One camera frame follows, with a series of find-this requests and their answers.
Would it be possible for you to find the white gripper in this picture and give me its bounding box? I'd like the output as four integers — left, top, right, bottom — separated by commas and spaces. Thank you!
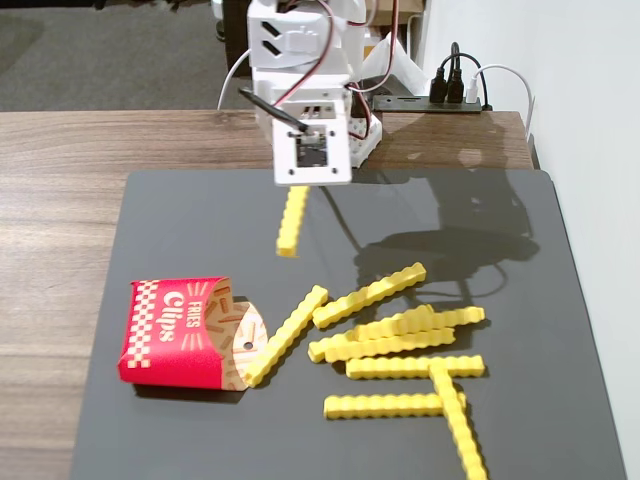
252, 64, 351, 125

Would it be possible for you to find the yellow crinkle fry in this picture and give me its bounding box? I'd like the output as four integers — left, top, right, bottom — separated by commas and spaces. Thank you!
276, 185, 311, 259
428, 363, 489, 480
243, 284, 330, 389
312, 262, 428, 330
399, 306, 487, 335
352, 304, 435, 342
307, 327, 457, 364
323, 392, 468, 421
345, 354, 486, 381

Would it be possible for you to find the white plastic bag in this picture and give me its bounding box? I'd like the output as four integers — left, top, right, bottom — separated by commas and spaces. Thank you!
360, 30, 427, 97

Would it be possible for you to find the black power strip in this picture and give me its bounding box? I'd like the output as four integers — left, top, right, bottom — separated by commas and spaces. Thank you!
372, 95, 495, 114

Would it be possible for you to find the brown cardboard box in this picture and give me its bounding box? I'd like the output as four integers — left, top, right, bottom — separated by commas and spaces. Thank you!
367, 0, 427, 27

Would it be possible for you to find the black furniture panel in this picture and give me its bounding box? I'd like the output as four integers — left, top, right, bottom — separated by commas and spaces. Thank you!
221, 0, 253, 77

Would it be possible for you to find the red fries carton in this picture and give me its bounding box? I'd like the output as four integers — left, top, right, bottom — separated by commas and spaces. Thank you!
116, 276, 270, 392

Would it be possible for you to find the dark grey mat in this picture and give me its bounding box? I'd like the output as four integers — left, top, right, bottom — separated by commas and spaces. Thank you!
69, 168, 629, 480

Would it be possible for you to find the red white black servo cable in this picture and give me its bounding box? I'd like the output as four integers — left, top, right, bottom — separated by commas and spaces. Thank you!
349, 0, 401, 96
272, 0, 337, 109

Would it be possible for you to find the black camera cable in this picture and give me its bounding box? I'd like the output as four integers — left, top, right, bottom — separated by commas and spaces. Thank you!
238, 88, 309, 132

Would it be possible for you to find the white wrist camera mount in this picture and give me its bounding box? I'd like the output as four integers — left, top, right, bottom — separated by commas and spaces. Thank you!
272, 117, 353, 188

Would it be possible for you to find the thin white cable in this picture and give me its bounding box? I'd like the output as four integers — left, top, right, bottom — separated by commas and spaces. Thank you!
217, 49, 251, 110

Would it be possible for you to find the black plug and cable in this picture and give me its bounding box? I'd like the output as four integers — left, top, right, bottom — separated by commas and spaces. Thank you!
446, 42, 484, 104
428, 52, 459, 105

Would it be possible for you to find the white plug and cable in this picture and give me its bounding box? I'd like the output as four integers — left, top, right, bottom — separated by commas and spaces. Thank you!
467, 63, 536, 145

